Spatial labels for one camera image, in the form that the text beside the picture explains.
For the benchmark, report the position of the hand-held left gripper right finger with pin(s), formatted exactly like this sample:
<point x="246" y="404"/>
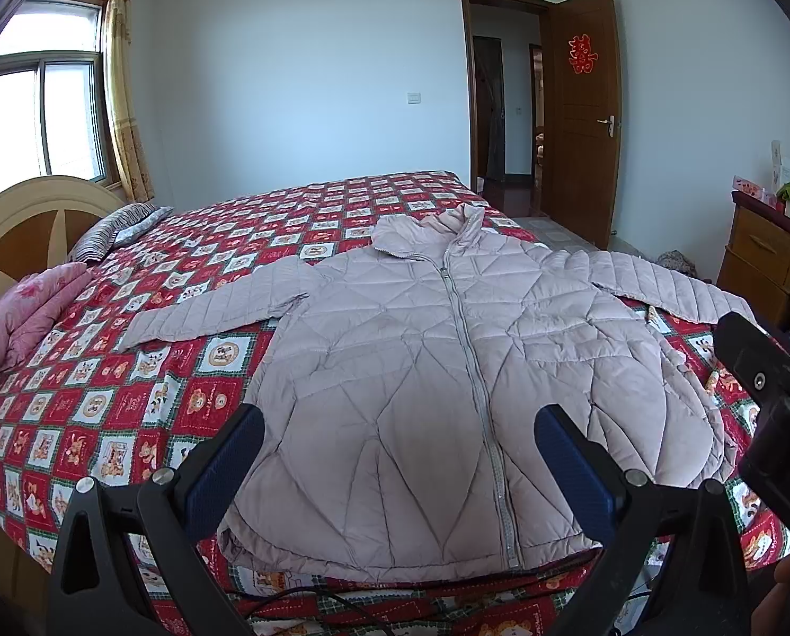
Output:
<point x="570" y="470"/>

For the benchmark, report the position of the red checkered cartoon bedsheet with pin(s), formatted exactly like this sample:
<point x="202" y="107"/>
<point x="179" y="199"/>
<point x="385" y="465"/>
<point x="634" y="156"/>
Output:
<point x="136" y="384"/>

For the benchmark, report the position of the pink folded quilt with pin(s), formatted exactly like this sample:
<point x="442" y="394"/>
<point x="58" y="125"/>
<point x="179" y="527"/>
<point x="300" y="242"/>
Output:
<point x="17" y="324"/>

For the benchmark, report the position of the dark cloth pile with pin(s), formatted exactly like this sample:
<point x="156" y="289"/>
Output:
<point x="676" y="260"/>

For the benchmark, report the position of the brown wooden door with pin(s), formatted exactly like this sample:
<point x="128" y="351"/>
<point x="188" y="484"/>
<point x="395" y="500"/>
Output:
<point x="583" y="112"/>

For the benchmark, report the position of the pale pink quilted jacket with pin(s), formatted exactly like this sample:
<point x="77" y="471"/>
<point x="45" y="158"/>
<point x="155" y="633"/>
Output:
<point x="448" y="371"/>

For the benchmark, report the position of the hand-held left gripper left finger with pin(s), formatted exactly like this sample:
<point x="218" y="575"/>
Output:
<point x="226" y="470"/>

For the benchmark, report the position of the window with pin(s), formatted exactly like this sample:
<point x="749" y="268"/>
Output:
<point x="44" y="99"/>

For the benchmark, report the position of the cream wooden headboard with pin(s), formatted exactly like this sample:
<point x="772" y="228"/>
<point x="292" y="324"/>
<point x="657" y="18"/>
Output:
<point x="30" y="225"/>

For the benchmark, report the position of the white card box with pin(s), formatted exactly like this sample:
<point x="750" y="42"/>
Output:
<point x="780" y="165"/>

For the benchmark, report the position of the brown door frame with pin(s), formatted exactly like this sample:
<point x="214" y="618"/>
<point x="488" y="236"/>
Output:
<point x="466" y="79"/>

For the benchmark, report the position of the pink box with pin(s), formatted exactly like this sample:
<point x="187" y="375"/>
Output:
<point x="752" y="189"/>

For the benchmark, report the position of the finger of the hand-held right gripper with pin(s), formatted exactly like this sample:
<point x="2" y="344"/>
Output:
<point x="756" y="358"/>

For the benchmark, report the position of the striped grey pillow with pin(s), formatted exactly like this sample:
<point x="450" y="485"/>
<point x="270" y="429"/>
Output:
<point x="120" y="228"/>

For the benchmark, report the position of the red paper door decoration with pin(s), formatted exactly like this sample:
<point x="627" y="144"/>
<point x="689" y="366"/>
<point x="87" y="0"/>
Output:
<point x="581" y="54"/>

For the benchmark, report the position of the brown wooden dresser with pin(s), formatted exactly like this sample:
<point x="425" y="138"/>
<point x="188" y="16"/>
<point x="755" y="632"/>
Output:
<point x="765" y="265"/>

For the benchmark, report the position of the yellow patterned curtain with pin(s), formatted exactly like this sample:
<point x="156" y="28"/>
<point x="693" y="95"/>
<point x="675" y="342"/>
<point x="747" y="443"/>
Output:
<point x="126" y="99"/>

